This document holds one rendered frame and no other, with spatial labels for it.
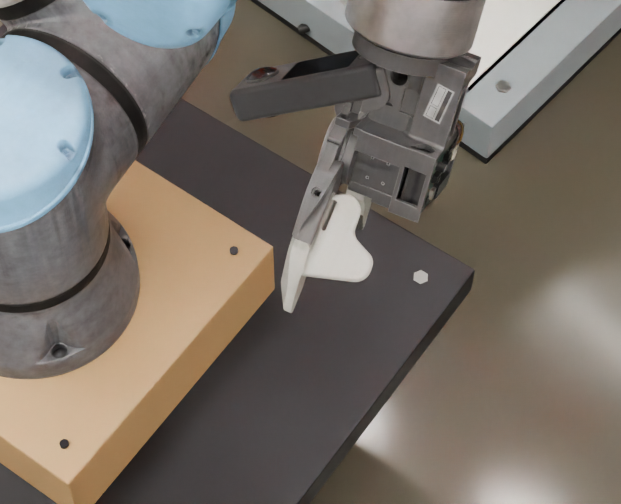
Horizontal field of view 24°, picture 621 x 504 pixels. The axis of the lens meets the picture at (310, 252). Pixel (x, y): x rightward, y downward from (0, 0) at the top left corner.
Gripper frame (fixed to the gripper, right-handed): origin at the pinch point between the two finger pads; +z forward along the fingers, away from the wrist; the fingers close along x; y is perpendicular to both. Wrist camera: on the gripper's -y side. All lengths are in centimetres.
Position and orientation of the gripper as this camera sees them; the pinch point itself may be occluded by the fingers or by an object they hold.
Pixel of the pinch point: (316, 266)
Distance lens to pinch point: 110.3
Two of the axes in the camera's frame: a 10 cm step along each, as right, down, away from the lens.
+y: 9.0, 3.7, -2.2
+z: -2.1, 8.3, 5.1
